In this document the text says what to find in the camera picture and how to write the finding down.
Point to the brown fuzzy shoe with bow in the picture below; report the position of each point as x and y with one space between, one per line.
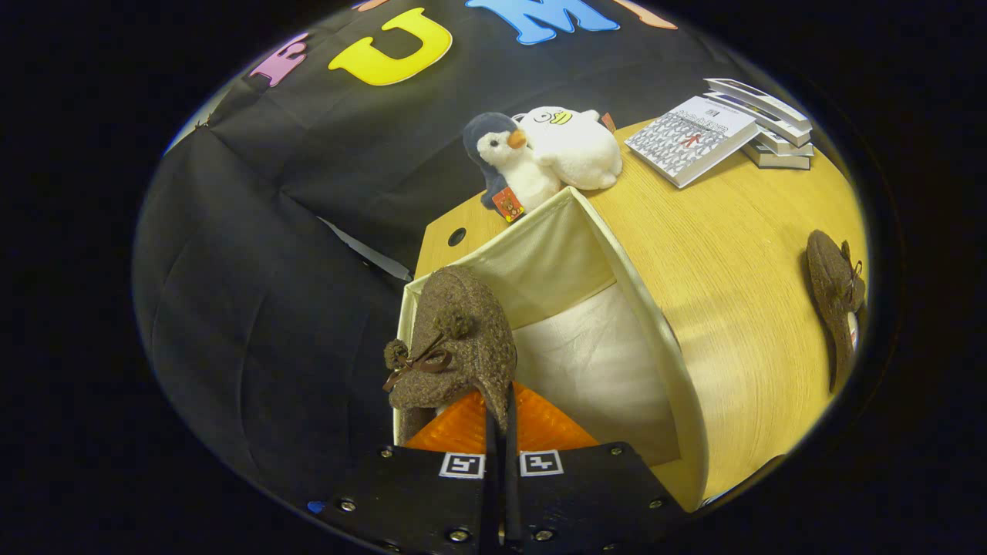
470 339
833 293

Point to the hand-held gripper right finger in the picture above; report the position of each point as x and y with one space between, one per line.
586 493

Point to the cream fabric storage box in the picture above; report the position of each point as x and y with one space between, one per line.
601 362

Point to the grey penguin plush toy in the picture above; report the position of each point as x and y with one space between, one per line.
513 166

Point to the white book dark photo cover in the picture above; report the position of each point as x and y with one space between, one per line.
759 99

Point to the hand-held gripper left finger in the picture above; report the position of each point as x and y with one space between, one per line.
416 493

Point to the white patterned cover book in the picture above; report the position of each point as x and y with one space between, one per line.
690 139

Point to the white duck plush toy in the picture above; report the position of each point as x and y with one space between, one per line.
574 150

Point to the plain white book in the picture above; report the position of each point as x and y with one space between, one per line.
790 146

